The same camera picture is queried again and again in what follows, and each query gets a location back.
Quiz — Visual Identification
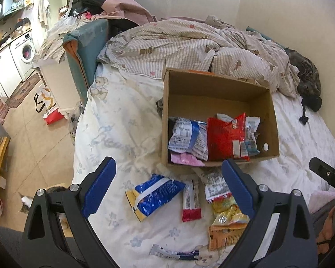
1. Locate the light blue snack packet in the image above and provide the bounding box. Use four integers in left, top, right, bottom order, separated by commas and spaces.
245, 116, 261, 157

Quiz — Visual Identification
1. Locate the tabby cat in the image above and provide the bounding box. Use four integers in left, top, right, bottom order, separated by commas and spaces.
18, 186, 69, 215

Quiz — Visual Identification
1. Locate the orange snack packet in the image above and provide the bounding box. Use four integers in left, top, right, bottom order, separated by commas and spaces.
208, 223, 249, 251

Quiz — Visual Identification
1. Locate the golden yellow snack packet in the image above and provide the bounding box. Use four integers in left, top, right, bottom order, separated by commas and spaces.
211, 197, 250, 225

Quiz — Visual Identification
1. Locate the person's grey trouser leg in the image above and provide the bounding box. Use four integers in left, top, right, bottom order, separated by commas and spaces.
0, 223, 73, 268

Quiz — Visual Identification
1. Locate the white and blue snack packet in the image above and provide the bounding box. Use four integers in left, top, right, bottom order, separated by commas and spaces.
168, 117, 209, 161

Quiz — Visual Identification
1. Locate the red and white snack stick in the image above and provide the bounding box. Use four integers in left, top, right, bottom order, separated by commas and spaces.
181, 179, 202, 222

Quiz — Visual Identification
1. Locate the person's right hand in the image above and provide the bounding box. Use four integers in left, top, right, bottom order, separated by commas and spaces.
317, 209, 335, 254

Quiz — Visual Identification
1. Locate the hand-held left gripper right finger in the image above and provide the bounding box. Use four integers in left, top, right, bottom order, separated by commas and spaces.
220, 159, 318, 268

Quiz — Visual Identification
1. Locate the black strap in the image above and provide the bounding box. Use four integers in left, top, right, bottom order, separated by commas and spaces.
299, 100, 310, 125

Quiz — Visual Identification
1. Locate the brown floor rug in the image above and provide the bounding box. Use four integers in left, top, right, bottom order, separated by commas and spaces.
6, 74, 42, 109

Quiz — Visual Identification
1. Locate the red bag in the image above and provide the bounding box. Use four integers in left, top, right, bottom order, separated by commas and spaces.
43, 107, 66, 125

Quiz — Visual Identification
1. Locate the camouflage garment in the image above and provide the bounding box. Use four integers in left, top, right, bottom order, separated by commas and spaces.
285, 47, 323, 111

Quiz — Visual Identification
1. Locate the checked bear print duvet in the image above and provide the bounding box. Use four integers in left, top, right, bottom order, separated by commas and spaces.
96, 17, 300, 98

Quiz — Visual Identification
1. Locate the teal pillow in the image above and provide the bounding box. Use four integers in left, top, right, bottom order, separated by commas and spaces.
246, 26, 280, 44

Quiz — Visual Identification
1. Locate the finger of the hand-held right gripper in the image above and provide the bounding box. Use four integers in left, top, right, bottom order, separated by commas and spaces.
308, 158, 335, 194

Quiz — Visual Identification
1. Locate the pink drink pouch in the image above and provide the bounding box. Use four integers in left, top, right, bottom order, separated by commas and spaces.
170, 152, 206, 167

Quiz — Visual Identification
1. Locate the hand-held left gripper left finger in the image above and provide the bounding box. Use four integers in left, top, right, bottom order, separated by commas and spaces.
22, 157, 119, 268

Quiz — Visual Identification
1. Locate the white washing machine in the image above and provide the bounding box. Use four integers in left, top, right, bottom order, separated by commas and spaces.
10, 32, 37, 81

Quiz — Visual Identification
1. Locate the white hanging towel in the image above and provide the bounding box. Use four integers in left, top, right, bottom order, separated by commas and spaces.
38, 0, 51, 25

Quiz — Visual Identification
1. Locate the white and yellow shopping bag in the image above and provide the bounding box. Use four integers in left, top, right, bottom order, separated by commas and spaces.
34, 87, 58, 113

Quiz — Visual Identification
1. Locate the patterned beige cloth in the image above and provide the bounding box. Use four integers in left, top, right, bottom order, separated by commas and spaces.
32, 17, 81, 62

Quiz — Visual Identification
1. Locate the white kitchen cabinet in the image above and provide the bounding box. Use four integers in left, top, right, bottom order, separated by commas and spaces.
0, 46, 23, 98

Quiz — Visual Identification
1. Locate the dark blue snack packet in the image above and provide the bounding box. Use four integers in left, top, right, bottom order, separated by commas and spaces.
125, 174, 186, 223

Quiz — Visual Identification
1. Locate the green padded headboard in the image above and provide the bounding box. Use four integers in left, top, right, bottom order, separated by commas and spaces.
62, 18, 112, 107

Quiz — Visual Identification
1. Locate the brown cardboard box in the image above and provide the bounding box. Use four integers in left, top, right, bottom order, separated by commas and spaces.
160, 68, 280, 168

